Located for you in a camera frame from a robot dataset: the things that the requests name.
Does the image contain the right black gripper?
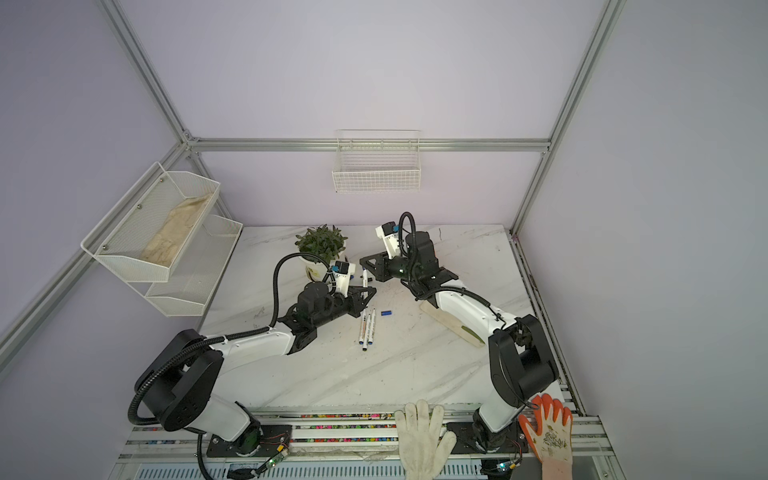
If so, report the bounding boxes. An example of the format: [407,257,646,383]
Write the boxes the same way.
[359,251,419,286]

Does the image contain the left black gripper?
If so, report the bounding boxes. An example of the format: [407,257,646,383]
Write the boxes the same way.
[313,284,375,328]

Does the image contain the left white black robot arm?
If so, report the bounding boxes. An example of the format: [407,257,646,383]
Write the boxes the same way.
[127,282,376,442]

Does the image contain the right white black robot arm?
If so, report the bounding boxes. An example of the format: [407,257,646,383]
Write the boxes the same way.
[360,222,559,452]

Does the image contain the green potted plant white pot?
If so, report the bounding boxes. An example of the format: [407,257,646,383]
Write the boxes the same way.
[295,224,347,281]

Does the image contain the white knit glove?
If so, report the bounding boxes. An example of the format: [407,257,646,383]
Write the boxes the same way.
[395,399,457,480]

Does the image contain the beige cloth in shelf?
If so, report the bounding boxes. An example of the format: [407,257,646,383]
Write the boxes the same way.
[140,194,211,267]

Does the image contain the white mesh two-tier shelf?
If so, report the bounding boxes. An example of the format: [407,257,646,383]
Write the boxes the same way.
[81,163,243,317]

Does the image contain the orange white work glove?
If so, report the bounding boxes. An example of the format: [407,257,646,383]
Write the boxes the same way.
[518,394,573,480]

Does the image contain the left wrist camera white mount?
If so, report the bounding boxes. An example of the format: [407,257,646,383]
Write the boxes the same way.
[331,260,356,297]

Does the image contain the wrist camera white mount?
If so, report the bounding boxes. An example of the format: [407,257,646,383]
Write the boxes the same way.
[375,221,401,259]
[331,260,356,297]

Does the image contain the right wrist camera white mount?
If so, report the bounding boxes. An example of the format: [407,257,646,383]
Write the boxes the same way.
[375,221,401,259]

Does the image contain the right black corrugated cable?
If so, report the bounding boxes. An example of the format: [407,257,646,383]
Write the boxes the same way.
[397,211,421,283]

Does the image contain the black corrugated cable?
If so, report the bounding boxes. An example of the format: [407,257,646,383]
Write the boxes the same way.
[397,211,421,283]
[127,251,334,427]

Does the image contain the white wire wall basket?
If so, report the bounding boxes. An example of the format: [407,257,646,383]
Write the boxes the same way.
[332,129,422,194]

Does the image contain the left black corrugated cable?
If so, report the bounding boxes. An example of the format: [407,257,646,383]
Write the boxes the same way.
[127,251,334,427]

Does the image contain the aluminium frame corner post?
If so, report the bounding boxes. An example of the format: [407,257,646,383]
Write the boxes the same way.
[510,0,626,237]

